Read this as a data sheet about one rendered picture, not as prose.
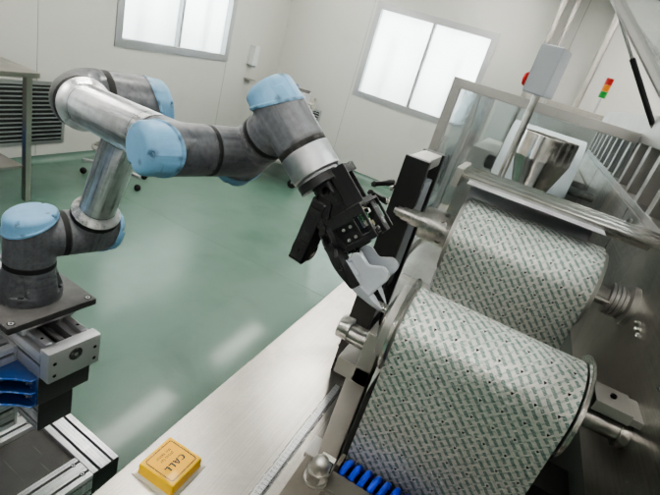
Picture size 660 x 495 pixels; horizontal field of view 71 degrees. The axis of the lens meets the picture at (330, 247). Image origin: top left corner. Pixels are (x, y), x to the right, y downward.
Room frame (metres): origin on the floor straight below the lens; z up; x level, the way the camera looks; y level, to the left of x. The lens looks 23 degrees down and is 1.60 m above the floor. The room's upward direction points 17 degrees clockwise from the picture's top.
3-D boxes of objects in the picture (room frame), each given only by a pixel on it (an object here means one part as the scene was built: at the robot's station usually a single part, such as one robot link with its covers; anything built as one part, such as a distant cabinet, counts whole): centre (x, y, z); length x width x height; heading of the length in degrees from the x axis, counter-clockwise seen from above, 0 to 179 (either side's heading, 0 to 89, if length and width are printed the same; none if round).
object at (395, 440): (0.51, -0.23, 1.08); 0.23 x 0.01 x 0.18; 71
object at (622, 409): (0.51, -0.41, 1.28); 0.06 x 0.05 x 0.02; 71
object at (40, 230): (0.96, 0.70, 0.98); 0.13 x 0.12 x 0.14; 143
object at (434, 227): (0.85, -0.18, 1.33); 0.06 x 0.06 x 0.06; 71
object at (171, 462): (0.53, 0.14, 0.91); 0.07 x 0.07 x 0.02; 71
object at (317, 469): (0.49, -0.08, 1.05); 0.04 x 0.04 x 0.04
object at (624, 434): (0.52, -0.40, 1.25); 0.07 x 0.04 x 0.04; 71
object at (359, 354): (0.65, -0.10, 1.05); 0.06 x 0.05 x 0.31; 71
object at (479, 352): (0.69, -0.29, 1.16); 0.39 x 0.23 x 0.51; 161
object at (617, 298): (0.75, -0.48, 1.33); 0.07 x 0.07 x 0.07; 71
